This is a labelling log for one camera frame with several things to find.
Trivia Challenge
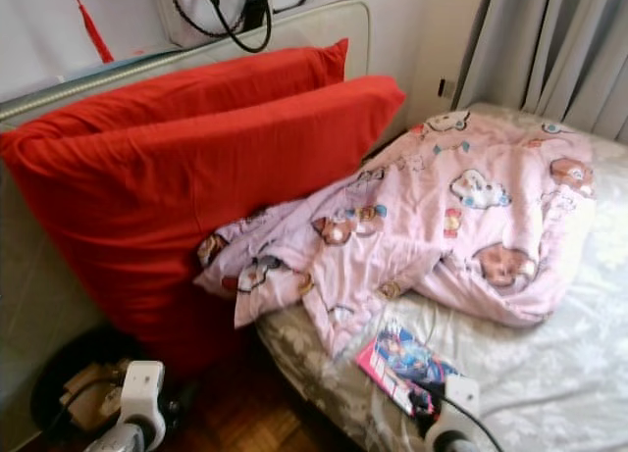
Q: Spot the grey pleated curtain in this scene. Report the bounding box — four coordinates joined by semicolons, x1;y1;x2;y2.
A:
456;0;628;144

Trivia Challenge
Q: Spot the red hanging tassel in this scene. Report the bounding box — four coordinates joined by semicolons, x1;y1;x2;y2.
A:
66;0;116;64

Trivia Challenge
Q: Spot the white handbag with black handles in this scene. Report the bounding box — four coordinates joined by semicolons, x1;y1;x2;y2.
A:
154;0;310;53

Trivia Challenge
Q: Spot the large red cushion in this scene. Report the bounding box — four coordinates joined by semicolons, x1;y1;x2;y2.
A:
1;75;406;375
5;38;350;159

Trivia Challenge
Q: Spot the pink cartoon print blanket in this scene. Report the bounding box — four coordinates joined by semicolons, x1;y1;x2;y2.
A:
194;109;598;360

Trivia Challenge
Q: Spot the black round basket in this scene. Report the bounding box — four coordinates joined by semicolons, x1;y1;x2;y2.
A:
29;325;138;443

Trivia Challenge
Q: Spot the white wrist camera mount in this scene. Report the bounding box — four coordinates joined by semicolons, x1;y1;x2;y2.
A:
427;376;482;443
120;361;166;431

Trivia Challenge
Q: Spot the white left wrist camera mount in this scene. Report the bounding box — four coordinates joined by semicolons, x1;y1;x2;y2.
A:
120;361;166;431

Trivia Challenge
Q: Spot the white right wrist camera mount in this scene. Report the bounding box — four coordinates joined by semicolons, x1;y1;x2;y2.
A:
427;376;482;443

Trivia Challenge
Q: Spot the grey quilted upright mattress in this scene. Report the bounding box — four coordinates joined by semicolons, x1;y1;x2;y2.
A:
0;0;372;452

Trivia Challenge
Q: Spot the beige floral bed sheet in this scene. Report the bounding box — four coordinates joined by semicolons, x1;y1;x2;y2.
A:
255;102;628;452

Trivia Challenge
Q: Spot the colourful comic book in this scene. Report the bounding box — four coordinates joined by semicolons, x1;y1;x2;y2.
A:
355;320;462;419

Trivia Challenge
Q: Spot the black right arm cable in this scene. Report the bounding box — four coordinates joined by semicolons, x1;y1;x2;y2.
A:
437;393;511;452

